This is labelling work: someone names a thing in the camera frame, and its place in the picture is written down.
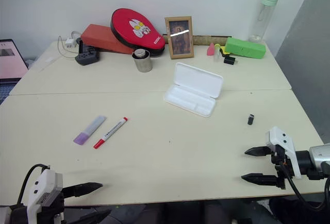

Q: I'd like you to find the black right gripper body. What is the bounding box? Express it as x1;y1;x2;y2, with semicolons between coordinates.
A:
269;144;294;190

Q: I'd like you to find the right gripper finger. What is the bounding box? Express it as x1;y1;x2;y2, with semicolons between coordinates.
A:
244;145;272;158
240;173;279;187

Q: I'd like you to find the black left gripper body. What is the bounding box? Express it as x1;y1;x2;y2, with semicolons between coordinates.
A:
38;191;65;224

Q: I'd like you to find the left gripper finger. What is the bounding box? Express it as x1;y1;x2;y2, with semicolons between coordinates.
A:
68;209;112;224
62;182;104;199

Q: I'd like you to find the open white pencil case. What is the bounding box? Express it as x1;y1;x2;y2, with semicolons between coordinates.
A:
163;62;224;118

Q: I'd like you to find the red table tennis paddle case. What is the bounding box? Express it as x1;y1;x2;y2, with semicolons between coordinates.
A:
110;8;167;58

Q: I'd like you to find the purple highlighter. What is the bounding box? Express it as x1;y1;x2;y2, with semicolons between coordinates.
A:
73;115;107;146

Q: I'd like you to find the red cap white marker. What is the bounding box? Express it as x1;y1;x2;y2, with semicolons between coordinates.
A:
92;116;129;150

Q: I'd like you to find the green rectangular box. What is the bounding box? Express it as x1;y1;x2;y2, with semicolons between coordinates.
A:
224;37;267;60

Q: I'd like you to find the clear tube with yellow cap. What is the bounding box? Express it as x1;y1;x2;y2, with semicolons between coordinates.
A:
213;43;223;63

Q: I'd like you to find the long wooden strip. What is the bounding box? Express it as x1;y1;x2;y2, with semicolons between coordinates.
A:
162;33;233;47

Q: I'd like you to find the clear bottle with green lid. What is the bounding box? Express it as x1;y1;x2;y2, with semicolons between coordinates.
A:
247;0;281;44

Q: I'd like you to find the silver metal cylinder tin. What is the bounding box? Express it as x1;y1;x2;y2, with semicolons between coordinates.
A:
131;48;153;73

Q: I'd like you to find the white charger plug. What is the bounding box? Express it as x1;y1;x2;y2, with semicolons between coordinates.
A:
64;37;78;50

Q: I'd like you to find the red rectangular box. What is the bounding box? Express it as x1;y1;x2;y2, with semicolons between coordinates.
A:
80;23;136;56

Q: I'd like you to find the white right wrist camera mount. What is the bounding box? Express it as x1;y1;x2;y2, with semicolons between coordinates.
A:
265;126;302;179

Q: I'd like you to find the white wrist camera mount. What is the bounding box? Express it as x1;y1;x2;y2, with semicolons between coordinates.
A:
26;169;64;224
265;126;302;179

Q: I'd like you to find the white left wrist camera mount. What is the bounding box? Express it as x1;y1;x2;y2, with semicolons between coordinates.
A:
26;169;64;224

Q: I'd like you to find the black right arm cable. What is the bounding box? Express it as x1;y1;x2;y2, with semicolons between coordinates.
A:
282;161;330;211

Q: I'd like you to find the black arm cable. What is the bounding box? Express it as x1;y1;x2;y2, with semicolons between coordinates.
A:
16;163;50;207
282;161;330;211

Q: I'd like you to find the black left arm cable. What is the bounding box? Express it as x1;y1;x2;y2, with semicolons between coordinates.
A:
16;163;50;207

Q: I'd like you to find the thin white charger cable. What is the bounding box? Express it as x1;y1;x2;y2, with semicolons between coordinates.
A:
57;30;84;60

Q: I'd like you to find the wooden picture frame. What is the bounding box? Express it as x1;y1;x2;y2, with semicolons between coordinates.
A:
164;15;195;60

